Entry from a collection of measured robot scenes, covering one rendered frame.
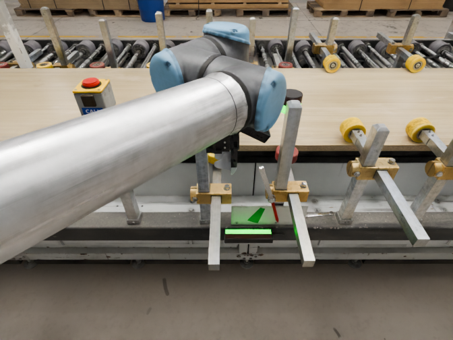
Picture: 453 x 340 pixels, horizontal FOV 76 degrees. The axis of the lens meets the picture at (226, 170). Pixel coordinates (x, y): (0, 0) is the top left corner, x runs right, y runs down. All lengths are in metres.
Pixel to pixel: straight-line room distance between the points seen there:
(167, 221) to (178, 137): 0.79
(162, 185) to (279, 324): 0.91
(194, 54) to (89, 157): 0.29
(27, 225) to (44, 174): 0.04
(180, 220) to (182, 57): 0.70
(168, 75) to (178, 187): 0.81
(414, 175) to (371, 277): 0.74
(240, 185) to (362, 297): 0.96
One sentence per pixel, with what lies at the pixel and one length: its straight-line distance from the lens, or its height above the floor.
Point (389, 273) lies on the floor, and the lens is 1.98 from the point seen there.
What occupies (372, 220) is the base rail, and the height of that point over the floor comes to 0.70.
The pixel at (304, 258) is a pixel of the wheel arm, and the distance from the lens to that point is 0.81.
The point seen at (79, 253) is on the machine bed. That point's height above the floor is 0.16.
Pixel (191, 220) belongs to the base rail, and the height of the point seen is 0.70.
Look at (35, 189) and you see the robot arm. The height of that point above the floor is 1.38.
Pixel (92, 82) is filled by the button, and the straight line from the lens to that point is 0.79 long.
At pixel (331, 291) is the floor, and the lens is 1.79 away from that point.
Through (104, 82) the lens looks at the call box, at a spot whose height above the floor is 1.22.
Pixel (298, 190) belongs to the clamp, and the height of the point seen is 0.87.
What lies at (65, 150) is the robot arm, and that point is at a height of 1.39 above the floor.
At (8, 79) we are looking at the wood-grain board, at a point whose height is 0.90.
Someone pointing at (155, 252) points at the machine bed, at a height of 0.17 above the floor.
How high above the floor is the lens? 1.53
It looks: 41 degrees down
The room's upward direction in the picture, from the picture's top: straight up
